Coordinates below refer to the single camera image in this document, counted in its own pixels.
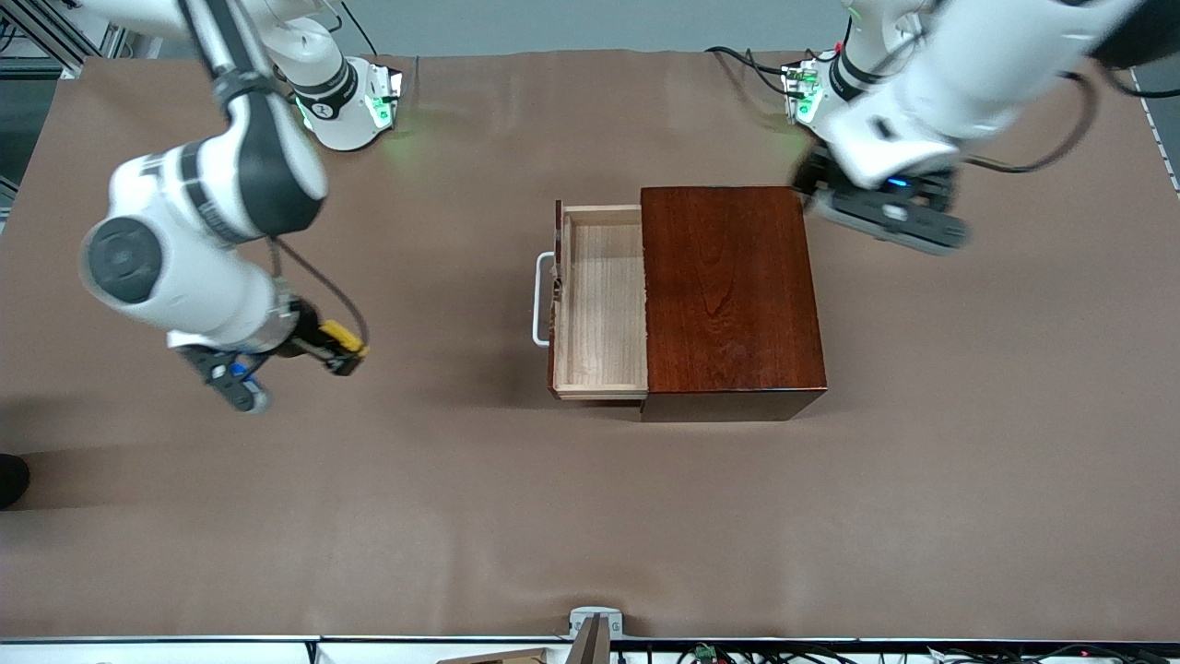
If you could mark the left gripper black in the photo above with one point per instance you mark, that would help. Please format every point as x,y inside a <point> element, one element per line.
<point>810,175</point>

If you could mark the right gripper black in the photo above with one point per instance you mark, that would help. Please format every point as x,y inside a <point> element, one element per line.
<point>308,336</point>

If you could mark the yellow block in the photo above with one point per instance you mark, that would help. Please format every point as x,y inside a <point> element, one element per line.
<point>346,337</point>

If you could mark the light wooden drawer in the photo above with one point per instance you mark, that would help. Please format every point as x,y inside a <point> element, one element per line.
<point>604,304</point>

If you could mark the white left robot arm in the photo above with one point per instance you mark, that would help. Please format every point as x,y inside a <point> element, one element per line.
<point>968,74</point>

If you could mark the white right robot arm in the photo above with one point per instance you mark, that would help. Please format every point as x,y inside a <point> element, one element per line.
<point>203,194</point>

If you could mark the dark red wooden cabinet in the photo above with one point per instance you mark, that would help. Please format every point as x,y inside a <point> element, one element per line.
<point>737,295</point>

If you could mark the brown table cover sheet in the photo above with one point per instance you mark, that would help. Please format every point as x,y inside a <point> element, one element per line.
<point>277,535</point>

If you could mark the black round object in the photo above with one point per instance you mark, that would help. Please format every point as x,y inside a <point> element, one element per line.
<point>9,480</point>

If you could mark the white table edge rail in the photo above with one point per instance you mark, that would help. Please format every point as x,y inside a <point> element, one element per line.
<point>184,653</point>

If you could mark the aluminium frame post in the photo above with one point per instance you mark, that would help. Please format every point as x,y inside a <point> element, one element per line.
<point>55,41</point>

